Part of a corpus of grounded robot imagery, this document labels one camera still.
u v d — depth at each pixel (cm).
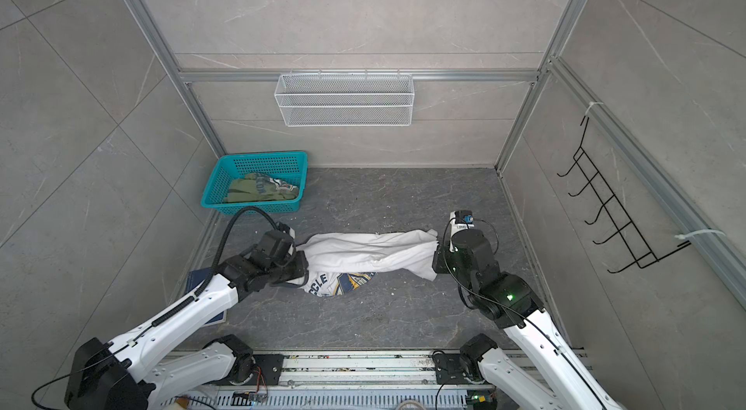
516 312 44
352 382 73
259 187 105
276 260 63
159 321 44
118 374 38
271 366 73
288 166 114
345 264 80
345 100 100
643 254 58
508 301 45
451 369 73
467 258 50
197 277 88
